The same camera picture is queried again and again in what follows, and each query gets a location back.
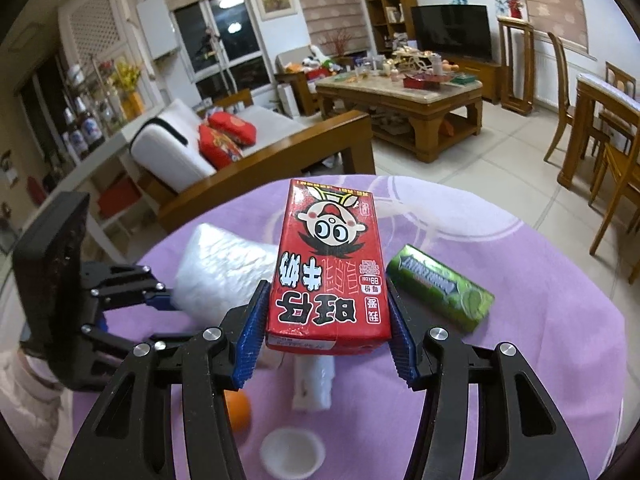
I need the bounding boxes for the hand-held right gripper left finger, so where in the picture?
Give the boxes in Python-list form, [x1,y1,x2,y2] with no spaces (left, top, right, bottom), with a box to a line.
[57,280,273,480]

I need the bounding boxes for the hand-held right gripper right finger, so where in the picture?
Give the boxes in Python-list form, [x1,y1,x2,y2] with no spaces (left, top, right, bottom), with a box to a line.
[385,282,591,480]

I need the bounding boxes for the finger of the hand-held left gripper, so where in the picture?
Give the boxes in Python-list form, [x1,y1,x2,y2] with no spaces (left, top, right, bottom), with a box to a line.
[84,261,177,312]
[80,320,171,359]

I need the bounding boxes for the white bubble-wrap bag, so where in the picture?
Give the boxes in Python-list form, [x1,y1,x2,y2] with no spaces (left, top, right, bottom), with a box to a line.
[172,222,281,321]

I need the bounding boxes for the red milk carton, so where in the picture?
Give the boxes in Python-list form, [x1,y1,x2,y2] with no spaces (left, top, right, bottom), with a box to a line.
[265,178,393,357]

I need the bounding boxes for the person's left forearm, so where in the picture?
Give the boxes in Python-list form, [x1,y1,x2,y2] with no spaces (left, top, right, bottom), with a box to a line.
[0,345,76,413]

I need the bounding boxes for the green chewing gum box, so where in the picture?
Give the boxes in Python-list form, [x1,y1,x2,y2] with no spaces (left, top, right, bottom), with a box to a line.
[386,244,496,333]

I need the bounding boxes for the orange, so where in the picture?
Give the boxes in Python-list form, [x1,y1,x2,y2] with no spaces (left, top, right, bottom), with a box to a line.
[222,391,252,433]

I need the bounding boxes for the white small packet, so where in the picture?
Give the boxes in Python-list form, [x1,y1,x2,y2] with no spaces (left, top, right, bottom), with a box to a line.
[291,356,337,413]

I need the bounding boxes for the red storage box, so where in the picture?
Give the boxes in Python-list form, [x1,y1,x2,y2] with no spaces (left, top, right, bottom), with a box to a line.
[97,177,143,218]

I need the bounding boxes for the white counter shelf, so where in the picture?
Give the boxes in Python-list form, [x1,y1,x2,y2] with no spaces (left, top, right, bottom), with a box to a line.
[0,120,168,261]

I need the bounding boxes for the purple tablecloth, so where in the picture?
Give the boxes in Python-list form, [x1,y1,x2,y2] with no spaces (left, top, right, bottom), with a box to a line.
[70,175,636,480]

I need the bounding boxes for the small white paper cup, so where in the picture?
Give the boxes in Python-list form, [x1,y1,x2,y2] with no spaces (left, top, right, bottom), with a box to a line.
[260,427,322,478]

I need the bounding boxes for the brown beer bottle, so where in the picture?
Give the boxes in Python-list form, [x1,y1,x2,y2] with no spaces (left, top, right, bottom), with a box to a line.
[80,100,106,153]
[62,107,85,161]

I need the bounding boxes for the red cushion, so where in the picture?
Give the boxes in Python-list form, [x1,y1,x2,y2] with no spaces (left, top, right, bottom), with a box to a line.
[207,111,258,148]
[198,124,246,170]

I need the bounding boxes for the wooden sofa with white cushions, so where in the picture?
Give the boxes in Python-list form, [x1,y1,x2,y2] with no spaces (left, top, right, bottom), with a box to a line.
[129,89,376,233]

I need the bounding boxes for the yellow artificial flowers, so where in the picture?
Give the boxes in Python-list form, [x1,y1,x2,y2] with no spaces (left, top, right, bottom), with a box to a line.
[107,60,143,121]

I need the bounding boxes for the white lattice cabinet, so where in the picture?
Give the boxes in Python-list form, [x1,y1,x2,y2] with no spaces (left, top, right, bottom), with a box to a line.
[57,0,128,63]

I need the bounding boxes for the wooden coffee table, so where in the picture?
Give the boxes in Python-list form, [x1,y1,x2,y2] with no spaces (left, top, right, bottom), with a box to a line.
[316,72,484,163]

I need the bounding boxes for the wooden armchair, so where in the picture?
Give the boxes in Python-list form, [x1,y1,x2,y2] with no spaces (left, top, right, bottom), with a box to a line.
[274,45,351,116]

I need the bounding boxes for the red tray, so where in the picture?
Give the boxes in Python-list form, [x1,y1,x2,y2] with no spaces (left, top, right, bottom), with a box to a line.
[402,74,441,90]

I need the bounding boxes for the dark glass window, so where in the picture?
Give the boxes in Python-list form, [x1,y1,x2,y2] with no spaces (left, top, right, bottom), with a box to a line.
[170,0,273,106]

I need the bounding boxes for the wooden television stand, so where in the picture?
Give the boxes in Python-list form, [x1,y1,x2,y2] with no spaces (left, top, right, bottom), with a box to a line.
[450,57,503,106]

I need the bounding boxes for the wooden dining chair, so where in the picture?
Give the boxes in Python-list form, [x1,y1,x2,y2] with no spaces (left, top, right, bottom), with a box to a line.
[597,61,637,136]
[590,125,640,283]
[544,31,601,163]

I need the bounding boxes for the white plush toy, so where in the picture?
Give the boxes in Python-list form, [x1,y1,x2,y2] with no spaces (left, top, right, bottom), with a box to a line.
[300,45,336,73]

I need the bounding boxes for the wooden dining table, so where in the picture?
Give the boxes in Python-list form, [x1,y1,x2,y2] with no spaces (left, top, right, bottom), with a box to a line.
[559,72,640,191]

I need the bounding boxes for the white radiator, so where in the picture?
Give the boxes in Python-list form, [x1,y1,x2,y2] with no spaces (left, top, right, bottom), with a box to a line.
[532,52,576,111]

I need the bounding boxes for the tall wooden plant stand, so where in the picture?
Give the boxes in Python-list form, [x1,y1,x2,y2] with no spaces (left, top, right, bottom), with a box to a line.
[497,15,536,117]

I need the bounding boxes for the black television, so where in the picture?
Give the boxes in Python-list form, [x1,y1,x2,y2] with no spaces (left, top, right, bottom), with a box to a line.
[410,4,493,63]

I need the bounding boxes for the beige patterned roller blind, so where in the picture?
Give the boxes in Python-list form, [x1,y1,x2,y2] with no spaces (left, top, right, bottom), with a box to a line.
[287,0,362,53]
[515,0,591,53]

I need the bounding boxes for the wooden bookshelf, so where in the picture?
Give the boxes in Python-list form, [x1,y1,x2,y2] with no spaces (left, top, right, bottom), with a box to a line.
[358,0,418,56]

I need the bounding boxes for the white wall boiler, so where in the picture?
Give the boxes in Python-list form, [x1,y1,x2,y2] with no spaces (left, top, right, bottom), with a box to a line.
[136,0,181,61]

